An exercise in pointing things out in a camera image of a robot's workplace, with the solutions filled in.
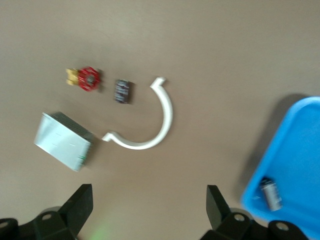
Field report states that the white curved plastic bracket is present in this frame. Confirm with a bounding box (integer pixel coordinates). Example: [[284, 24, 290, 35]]
[[101, 76, 174, 151]]

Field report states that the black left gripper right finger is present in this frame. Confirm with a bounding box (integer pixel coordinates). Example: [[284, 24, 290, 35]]
[[199, 184, 270, 240]]

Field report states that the brass valve red handwheel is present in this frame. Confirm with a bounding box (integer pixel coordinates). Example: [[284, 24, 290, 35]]
[[65, 65, 102, 94]]

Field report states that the blue plastic tray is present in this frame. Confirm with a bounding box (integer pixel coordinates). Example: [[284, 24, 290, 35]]
[[240, 96, 320, 240]]

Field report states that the silver metal power supply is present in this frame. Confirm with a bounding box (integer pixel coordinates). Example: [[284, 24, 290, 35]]
[[33, 111, 95, 173]]

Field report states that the small dark connector block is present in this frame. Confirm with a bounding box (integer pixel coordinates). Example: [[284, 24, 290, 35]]
[[259, 176, 284, 212]]

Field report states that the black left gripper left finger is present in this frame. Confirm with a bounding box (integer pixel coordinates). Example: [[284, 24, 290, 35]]
[[18, 183, 94, 240]]

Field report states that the small black electrolytic capacitor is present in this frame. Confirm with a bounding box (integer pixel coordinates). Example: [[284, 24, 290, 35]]
[[113, 78, 134, 105]]

